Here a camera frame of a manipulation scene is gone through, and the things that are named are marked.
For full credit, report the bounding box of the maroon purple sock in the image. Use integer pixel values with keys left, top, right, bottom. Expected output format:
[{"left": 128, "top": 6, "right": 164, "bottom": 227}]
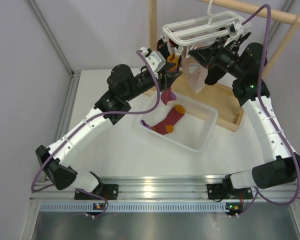
[{"left": 141, "top": 105, "right": 186, "bottom": 135}]

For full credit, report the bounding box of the maroon orange sock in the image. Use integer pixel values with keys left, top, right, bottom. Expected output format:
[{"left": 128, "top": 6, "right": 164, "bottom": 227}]
[{"left": 160, "top": 53, "right": 180, "bottom": 105}]

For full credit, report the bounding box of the white plastic basket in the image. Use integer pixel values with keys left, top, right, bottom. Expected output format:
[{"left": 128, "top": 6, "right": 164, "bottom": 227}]
[{"left": 131, "top": 93, "right": 218, "bottom": 153}]

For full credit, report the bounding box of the aluminium corner frame profile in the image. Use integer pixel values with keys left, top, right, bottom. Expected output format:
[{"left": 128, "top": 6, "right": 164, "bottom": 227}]
[{"left": 26, "top": 0, "right": 82, "bottom": 181}]

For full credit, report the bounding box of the black white striped sock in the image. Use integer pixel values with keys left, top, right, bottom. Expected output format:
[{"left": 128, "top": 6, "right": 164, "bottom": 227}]
[{"left": 204, "top": 32, "right": 251, "bottom": 86}]

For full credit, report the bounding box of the black sock on hanger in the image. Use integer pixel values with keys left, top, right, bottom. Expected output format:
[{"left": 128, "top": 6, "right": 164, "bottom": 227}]
[{"left": 156, "top": 38, "right": 165, "bottom": 51}]

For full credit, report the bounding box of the aluminium mounting rail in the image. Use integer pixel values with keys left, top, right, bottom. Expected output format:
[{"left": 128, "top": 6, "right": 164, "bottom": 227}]
[{"left": 30, "top": 175, "right": 297, "bottom": 203}]

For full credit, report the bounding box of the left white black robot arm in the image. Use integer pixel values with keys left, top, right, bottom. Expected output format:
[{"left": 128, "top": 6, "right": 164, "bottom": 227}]
[{"left": 35, "top": 62, "right": 182, "bottom": 199}]

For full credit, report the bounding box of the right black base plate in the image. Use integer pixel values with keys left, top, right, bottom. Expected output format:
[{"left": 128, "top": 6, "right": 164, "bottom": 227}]
[{"left": 206, "top": 183, "right": 254, "bottom": 202}]

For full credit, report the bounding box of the wooden drying rack stand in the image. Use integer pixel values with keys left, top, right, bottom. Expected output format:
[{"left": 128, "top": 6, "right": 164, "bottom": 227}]
[{"left": 147, "top": 0, "right": 300, "bottom": 132}]

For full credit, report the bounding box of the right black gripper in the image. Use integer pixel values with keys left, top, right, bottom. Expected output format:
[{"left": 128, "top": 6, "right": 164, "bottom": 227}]
[{"left": 188, "top": 36, "right": 245, "bottom": 80}]

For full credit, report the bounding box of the purple cable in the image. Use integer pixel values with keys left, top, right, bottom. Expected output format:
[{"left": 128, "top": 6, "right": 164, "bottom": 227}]
[
  {"left": 239, "top": 4, "right": 300, "bottom": 217},
  {"left": 31, "top": 48, "right": 166, "bottom": 218}
]

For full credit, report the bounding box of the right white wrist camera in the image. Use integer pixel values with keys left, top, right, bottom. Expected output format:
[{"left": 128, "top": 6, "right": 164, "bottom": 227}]
[{"left": 226, "top": 21, "right": 244, "bottom": 37}]

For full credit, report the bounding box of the navy santa sock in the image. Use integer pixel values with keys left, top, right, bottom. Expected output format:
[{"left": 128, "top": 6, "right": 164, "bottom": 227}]
[{"left": 167, "top": 41, "right": 179, "bottom": 53}]

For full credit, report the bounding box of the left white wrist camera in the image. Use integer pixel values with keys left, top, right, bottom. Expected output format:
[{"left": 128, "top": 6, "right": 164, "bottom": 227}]
[{"left": 139, "top": 47, "right": 166, "bottom": 73}]

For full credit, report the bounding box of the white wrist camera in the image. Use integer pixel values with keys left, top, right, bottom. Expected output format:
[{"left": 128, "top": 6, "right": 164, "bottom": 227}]
[
  {"left": 226, "top": 21, "right": 244, "bottom": 37},
  {"left": 139, "top": 47, "right": 166, "bottom": 73}
]

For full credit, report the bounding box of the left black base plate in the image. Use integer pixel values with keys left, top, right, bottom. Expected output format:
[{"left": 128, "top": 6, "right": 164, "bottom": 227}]
[{"left": 74, "top": 184, "right": 119, "bottom": 201}]

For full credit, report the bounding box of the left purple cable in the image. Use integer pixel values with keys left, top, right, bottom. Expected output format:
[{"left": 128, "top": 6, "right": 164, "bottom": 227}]
[{"left": 31, "top": 48, "right": 166, "bottom": 218}]

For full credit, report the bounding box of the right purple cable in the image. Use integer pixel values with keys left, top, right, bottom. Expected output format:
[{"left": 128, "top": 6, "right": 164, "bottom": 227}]
[{"left": 239, "top": 4, "right": 300, "bottom": 217}]

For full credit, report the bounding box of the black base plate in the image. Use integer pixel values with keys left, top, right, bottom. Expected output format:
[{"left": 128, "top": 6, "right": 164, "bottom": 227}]
[
  {"left": 206, "top": 183, "right": 254, "bottom": 202},
  {"left": 74, "top": 184, "right": 119, "bottom": 201}
]

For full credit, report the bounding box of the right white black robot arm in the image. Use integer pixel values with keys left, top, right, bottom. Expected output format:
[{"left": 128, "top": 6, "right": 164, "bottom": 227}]
[{"left": 188, "top": 41, "right": 300, "bottom": 199}]

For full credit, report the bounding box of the white plastic clip hanger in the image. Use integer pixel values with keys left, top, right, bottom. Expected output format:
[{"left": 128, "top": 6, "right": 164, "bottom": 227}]
[{"left": 161, "top": 0, "right": 251, "bottom": 55}]

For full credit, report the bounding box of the grey slotted cable duct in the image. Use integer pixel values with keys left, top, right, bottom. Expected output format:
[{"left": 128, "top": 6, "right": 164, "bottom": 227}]
[{"left": 40, "top": 201, "right": 243, "bottom": 213}]

